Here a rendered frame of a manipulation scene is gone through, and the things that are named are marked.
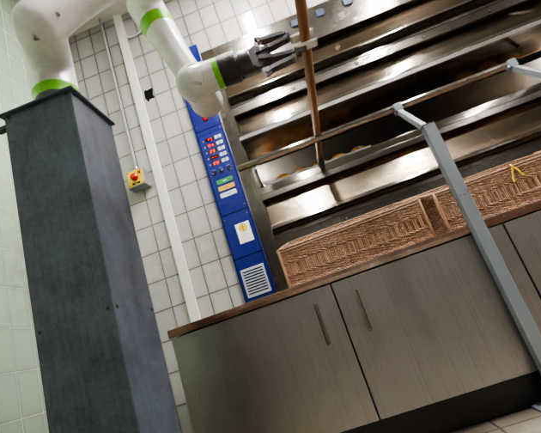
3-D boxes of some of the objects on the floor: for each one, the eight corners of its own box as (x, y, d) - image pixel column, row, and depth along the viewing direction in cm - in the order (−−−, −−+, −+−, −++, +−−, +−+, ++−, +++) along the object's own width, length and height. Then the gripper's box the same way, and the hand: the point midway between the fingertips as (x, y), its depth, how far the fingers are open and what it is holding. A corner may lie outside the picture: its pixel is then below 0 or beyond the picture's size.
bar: (331, 454, 148) (238, 167, 183) (696, 340, 137) (523, 57, 171) (326, 487, 118) (215, 137, 153) (793, 345, 107) (559, 2, 141)
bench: (249, 457, 184) (214, 329, 201) (824, 276, 162) (731, 149, 179) (207, 513, 130) (165, 331, 147) (1060, 253, 108) (894, 74, 125)
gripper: (234, 51, 129) (306, 24, 127) (249, 94, 124) (325, 65, 122) (228, 35, 122) (305, 6, 120) (244, 80, 117) (324, 49, 115)
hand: (304, 40), depth 121 cm, fingers closed on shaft, 3 cm apart
